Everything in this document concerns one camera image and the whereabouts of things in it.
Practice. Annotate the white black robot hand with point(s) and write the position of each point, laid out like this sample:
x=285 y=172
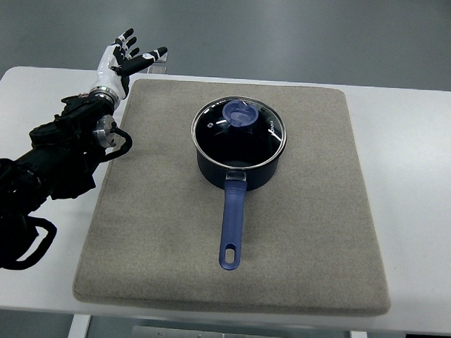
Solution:
x=119 y=62

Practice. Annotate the glass pot lid blue knob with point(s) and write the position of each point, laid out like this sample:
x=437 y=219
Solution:
x=238 y=132

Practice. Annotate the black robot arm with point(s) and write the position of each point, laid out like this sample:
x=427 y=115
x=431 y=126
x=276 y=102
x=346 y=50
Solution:
x=60 y=164

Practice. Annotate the clear floor plate near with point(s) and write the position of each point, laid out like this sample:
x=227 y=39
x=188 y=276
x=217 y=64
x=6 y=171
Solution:
x=157 y=69

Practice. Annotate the clear floor plate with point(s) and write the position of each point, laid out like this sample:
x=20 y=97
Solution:
x=157 y=69
x=162 y=59

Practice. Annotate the clear floor plate far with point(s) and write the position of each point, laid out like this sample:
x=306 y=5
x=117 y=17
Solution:
x=162 y=59

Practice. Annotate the dark blue saucepan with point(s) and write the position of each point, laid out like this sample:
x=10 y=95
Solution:
x=235 y=173

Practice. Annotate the beige fabric mat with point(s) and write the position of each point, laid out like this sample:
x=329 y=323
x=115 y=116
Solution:
x=163 y=236

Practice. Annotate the white left table leg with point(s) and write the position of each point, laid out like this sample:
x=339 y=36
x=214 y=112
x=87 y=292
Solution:
x=79 y=326

